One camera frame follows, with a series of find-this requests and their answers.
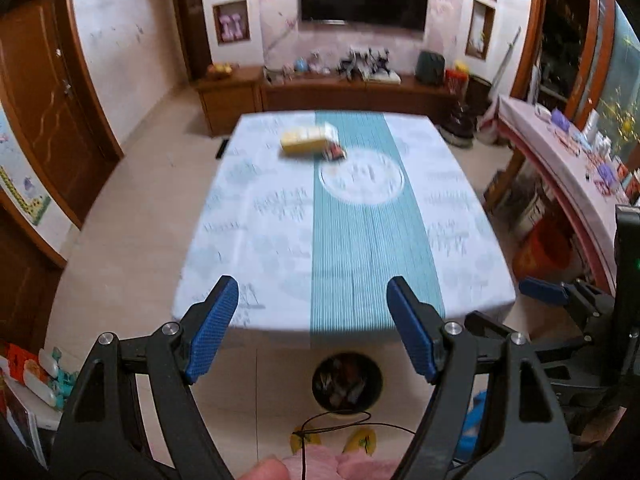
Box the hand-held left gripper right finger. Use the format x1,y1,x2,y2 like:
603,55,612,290
386,275,576,480

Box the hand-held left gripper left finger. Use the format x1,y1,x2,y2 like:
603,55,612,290
47,275,241,480

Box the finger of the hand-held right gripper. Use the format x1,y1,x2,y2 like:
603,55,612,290
465,310,616,387
519,276,616,332

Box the black trash bin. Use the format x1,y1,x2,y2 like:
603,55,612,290
311,352,385,414

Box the person's left hand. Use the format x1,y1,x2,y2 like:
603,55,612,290
235,455,292,480

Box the orange bucket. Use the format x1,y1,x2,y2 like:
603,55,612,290
513,219,572,282

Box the white teal leaf-print tablecloth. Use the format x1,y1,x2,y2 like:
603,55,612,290
171,109,517,352

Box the blue plastic object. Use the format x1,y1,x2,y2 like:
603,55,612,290
459,391,487,452

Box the yellow slipper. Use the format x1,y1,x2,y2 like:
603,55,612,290
344,427,379,456
290,425,324,454

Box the pink cloth covered side table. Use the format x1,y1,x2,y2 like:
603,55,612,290
496,94,640,294

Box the person's pink fuzzy clothing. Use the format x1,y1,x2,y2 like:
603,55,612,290
280,446,402,480

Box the teal packet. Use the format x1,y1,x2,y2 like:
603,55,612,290
50,359,82,412

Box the wooden door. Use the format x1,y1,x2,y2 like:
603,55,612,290
0,0,124,232
0,204,68,357

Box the red orange box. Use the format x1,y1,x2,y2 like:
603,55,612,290
4,344,40,387

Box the yellow flower branch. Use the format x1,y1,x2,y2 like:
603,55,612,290
599,35,640,157

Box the white and yellow box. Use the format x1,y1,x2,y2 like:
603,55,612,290
279,122,341,156

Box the red gift bag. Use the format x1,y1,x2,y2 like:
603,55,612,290
444,61,469,97

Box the wooden side cabinet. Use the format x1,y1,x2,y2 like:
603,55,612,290
195,66,264,137

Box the wooden television cabinet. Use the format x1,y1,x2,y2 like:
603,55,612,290
259,67,469,127

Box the dark green appliance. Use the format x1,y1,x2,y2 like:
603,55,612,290
416,50,446,85

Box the wooden display cabinet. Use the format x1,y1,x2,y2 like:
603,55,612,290
519,0,617,128

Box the pink dumbbells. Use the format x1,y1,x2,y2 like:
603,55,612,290
218,13,244,42

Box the thin black cable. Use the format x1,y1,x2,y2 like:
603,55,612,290
292,410,417,480

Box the wall poster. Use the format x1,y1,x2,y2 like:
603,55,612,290
0,104,54,227

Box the white wall niche shelf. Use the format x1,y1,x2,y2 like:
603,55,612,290
464,0,501,62
207,0,251,49

